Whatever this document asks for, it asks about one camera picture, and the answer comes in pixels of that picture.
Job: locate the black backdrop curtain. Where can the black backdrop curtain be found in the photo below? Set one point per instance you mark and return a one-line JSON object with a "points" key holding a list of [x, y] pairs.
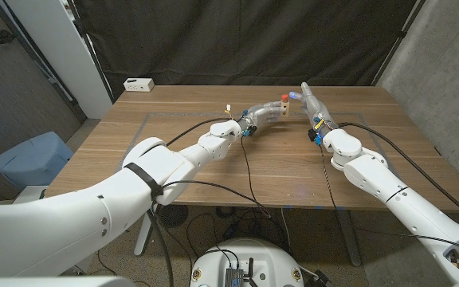
{"points": [[245, 40]]}

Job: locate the white table leg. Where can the white table leg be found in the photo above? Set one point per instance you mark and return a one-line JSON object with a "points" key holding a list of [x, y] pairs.
{"points": [[143, 239]]}

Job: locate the blue plastic bin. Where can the blue plastic bin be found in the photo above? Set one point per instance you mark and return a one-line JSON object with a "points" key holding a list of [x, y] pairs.
{"points": [[30, 159]]}

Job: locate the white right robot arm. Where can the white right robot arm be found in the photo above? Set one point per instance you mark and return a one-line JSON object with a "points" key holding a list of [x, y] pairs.
{"points": [[385, 191]]}

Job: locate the white power strip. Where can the white power strip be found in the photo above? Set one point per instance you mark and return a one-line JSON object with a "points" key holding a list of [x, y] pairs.
{"points": [[138, 84]]}

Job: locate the red screw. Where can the red screw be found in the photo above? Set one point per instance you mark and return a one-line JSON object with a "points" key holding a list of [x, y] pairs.
{"points": [[285, 97]]}

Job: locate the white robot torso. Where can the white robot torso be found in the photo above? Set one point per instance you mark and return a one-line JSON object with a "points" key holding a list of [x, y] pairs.
{"points": [[249, 251]]}

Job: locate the black backdrop stand pole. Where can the black backdrop stand pole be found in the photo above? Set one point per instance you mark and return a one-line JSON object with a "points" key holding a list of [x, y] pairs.
{"points": [[90, 48], [398, 40]]}

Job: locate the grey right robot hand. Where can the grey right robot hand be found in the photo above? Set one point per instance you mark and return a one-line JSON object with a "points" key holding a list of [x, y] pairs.
{"points": [[315, 109]]}

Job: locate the grey table leg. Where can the grey table leg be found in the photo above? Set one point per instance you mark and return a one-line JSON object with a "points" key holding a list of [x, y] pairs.
{"points": [[349, 239]]}

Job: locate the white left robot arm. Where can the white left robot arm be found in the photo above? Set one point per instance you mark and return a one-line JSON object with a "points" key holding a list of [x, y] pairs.
{"points": [[142, 183]]}

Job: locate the round black fan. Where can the round black fan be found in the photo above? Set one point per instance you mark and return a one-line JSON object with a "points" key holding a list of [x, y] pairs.
{"points": [[172, 216]]}

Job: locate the wooden block with holes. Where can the wooden block with holes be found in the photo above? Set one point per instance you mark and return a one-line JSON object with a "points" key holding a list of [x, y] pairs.
{"points": [[285, 108]]}

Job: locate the large wooden panel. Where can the large wooden panel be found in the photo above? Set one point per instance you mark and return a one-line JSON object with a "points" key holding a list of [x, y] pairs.
{"points": [[173, 114]]}

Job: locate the grey electronics box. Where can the grey electronics box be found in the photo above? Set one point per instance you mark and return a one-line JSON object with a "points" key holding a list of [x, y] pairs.
{"points": [[233, 277]]}

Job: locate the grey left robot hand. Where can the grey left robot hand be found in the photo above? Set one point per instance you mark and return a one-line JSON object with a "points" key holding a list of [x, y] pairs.
{"points": [[261, 115]]}

